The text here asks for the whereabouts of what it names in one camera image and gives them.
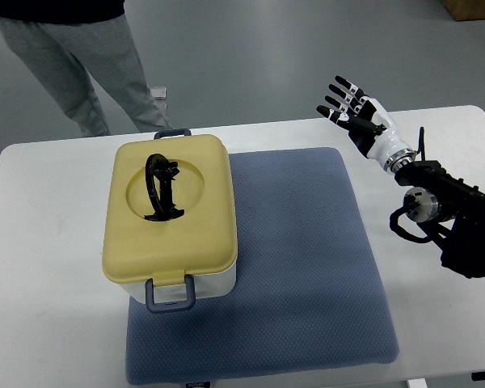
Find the yellow box lid with handle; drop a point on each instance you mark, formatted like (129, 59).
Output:
(171, 214)

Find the brown cardboard box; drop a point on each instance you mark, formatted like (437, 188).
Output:
(465, 10)

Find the person in grey trousers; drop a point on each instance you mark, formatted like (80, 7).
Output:
(68, 45)

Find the white storage box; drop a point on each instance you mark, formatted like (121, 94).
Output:
(207, 285)

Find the silver floor plate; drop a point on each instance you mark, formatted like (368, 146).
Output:
(162, 107)
(159, 92)

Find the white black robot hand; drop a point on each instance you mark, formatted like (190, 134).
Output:
(369, 125)

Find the blue quilted mat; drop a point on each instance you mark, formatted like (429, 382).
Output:
(308, 293)

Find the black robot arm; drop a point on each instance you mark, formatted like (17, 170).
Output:
(443, 210)

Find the lower silver floor plate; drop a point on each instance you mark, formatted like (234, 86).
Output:
(162, 107)

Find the upper silver floor plate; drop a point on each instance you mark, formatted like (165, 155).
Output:
(159, 92)

